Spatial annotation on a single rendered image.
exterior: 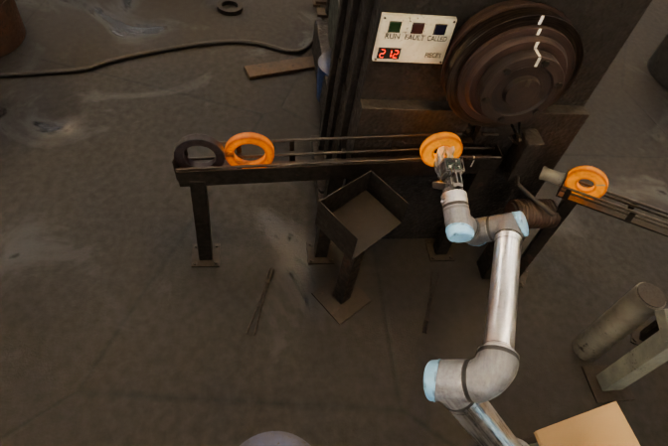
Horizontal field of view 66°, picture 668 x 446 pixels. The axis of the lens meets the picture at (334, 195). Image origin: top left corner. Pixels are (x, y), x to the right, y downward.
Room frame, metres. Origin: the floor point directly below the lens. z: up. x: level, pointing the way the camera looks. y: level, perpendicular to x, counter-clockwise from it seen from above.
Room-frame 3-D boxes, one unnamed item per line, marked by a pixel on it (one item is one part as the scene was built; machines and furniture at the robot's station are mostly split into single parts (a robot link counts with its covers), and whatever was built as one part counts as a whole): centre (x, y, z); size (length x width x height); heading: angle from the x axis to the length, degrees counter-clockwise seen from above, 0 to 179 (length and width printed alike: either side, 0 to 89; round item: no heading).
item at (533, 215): (1.54, -0.87, 0.27); 0.22 x 0.13 x 0.53; 105
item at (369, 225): (1.20, -0.11, 0.36); 0.26 x 0.20 x 0.72; 140
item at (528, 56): (1.49, -0.54, 1.11); 0.28 x 0.06 x 0.28; 105
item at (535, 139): (1.66, -0.74, 0.68); 0.11 x 0.08 x 0.24; 15
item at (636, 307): (1.20, -1.29, 0.26); 0.12 x 0.12 x 0.52
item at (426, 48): (1.60, -0.16, 1.15); 0.26 x 0.02 x 0.18; 105
